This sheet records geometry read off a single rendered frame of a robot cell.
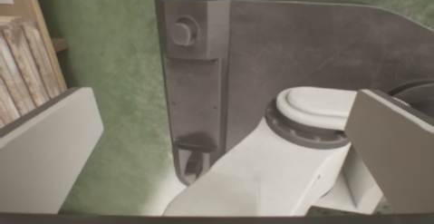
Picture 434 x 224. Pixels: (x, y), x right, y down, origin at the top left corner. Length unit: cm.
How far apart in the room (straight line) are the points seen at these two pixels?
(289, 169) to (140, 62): 58
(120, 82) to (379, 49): 72
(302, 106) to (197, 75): 23
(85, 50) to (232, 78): 54
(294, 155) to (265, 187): 7
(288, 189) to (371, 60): 32
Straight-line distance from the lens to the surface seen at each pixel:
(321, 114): 35
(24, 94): 80
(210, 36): 43
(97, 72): 87
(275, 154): 32
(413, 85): 55
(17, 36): 77
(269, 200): 27
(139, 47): 74
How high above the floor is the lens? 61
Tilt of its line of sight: 58 degrees down
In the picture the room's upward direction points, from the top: 158 degrees counter-clockwise
